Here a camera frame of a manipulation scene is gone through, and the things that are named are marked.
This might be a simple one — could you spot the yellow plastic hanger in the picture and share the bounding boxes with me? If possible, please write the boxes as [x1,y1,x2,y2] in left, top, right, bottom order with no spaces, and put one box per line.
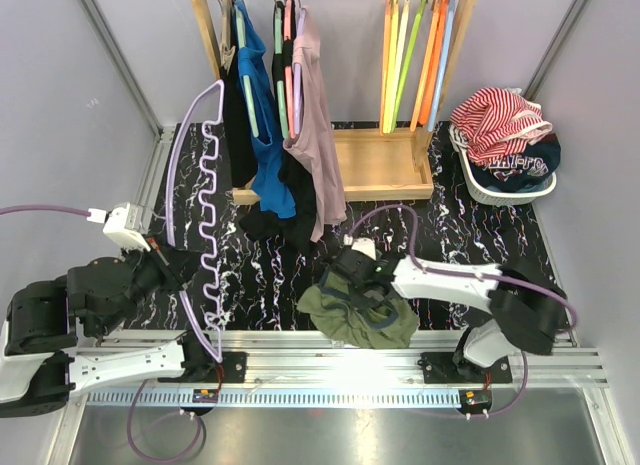
[383,0,410,134]

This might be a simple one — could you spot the white laundry basket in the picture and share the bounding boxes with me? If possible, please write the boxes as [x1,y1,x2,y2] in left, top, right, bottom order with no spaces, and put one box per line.
[458,154,557,207]

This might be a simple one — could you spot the pink hanger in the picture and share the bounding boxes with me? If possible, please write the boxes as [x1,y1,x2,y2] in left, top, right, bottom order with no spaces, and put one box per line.
[283,0,295,138]

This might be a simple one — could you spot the purple hanger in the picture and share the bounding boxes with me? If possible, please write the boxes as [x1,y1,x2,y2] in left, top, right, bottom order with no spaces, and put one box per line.
[165,80,224,364]

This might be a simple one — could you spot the cream empty hanger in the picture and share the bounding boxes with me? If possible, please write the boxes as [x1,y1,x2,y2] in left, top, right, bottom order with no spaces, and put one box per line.
[390,0,411,131]

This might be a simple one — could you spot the lilac hanger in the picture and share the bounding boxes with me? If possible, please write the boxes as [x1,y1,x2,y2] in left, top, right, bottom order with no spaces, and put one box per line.
[293,8,306,136]

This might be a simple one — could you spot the navy printed shirt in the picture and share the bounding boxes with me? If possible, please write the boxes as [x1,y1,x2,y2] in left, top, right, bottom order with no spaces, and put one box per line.
[470,133,561,193]

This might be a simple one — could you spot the wooden clip hanger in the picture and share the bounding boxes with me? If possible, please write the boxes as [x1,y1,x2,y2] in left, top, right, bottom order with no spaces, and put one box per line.
[219,0,236,78]

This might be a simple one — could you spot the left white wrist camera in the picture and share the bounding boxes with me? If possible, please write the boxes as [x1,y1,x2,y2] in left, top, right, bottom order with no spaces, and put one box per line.
[87,202,151,252]

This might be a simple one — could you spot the light blue empty hanger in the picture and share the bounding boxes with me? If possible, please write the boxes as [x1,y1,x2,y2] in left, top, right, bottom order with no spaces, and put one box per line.
[427,0,456,132]

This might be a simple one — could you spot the purple cable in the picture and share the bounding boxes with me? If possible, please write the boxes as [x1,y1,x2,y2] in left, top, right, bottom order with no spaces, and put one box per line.
[0,203,94,219]
[347,204,579,336]

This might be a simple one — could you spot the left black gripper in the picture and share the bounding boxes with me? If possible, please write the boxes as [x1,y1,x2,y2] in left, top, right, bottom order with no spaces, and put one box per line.
[96,232,209,337]

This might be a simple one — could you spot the mauve pink top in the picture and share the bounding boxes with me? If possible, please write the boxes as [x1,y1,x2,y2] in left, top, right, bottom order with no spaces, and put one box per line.
[284,6,346,242]

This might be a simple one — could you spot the orange empty hanger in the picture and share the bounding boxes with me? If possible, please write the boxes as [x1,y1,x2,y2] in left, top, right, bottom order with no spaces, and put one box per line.
[418,0,450,125]
[410,0,441,132]

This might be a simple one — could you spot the red white striped top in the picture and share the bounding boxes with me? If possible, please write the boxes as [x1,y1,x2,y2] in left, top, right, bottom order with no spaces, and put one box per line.
[451,87,553,165]

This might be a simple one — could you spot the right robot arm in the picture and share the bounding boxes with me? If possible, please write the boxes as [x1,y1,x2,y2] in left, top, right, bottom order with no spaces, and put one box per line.
[327,240,568,383]

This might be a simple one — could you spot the black white striped tank top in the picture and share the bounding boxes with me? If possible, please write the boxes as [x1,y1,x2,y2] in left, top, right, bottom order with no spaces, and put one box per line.
[448,123,469,158]

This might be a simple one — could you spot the lime green empty hanger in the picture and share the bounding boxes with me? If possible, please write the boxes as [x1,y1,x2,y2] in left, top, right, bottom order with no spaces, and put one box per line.
[396,0,429,122]

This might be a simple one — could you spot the mint green hanger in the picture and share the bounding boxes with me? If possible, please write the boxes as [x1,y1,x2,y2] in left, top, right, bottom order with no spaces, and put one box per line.
[234,5,260,138]

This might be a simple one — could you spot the olive green top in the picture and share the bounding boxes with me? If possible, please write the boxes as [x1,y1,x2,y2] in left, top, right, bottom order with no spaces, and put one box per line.
[296,270,420,349]

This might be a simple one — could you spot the black garment on clip hanger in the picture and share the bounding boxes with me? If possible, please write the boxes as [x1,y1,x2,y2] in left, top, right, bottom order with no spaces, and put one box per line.
[221,60,258,188]

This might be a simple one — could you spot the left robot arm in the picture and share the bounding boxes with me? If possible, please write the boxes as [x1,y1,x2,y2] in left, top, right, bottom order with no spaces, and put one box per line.
[1,238,221,418]

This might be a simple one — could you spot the aluminium rail base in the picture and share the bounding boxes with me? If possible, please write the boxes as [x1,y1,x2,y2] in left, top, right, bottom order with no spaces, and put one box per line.
[49,127,611,465]

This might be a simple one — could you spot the wooden clothes rack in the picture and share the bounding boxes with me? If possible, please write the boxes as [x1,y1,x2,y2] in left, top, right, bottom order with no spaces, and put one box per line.
[191,0,477,205]

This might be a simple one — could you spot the blue top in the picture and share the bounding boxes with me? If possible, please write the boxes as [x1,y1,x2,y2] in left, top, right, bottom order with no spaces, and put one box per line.
[234,0,296,219]

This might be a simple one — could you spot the orange hanger with red top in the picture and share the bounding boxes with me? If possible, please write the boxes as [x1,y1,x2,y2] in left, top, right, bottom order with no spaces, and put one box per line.
[379,0,397,135]

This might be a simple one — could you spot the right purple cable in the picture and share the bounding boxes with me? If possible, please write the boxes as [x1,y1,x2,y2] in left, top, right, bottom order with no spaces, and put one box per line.
[347,204,579,336]

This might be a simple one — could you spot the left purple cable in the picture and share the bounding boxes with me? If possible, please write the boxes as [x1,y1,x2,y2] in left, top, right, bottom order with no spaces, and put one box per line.
[0,203,94,219]

